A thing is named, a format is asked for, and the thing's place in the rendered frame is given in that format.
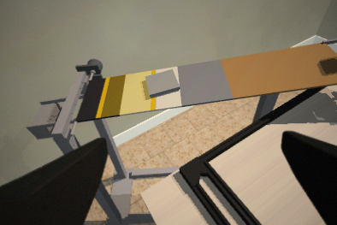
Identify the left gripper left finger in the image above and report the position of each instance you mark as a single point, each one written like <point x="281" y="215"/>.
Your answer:
<point x="58" y="193"/>

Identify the grey plate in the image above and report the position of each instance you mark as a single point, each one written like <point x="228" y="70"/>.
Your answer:
<point x="161" y="83"/>

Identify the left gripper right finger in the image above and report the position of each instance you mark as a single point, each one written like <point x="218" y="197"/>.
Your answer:
<point x="314" y="165"/>

